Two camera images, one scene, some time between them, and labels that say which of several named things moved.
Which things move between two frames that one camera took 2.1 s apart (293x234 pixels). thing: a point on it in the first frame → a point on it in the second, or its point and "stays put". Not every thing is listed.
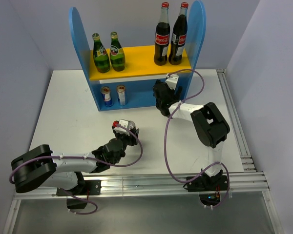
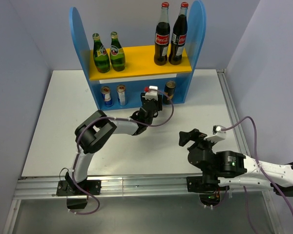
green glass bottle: [101, 60] stays put
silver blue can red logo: [105, 91] stays put
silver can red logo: [121, 89] stays put
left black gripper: [131, 140] → [158, 103]
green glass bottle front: [117, 54] stays put
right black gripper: [178, 93] → [184, 136]
